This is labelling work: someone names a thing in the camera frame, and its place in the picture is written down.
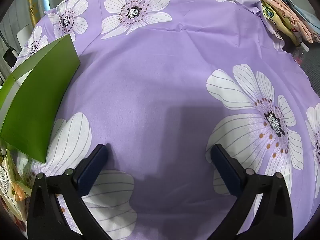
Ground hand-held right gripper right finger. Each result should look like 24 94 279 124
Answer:
207 144 293 240

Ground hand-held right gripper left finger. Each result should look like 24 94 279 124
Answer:
27 144 113 240

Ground carrot print snack packet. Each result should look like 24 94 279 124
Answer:
0 150 33 222

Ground green cardboard box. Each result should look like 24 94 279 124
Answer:
0 34 81 163

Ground purple floral tablecloth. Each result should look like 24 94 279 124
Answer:
10 0 314 240

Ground grey sofa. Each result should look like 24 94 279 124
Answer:
300 42 320 100

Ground clear plastic bottle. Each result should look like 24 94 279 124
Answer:
291 44 310 63

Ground white board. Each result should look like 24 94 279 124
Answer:
16 24 32 53

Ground pile of folded clothes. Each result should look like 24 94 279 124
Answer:
234 0 320 47

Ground grey pleated curtain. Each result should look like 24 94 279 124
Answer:
0 0 34 80

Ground yellow deer print curtain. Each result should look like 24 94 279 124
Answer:
26 0 42 28

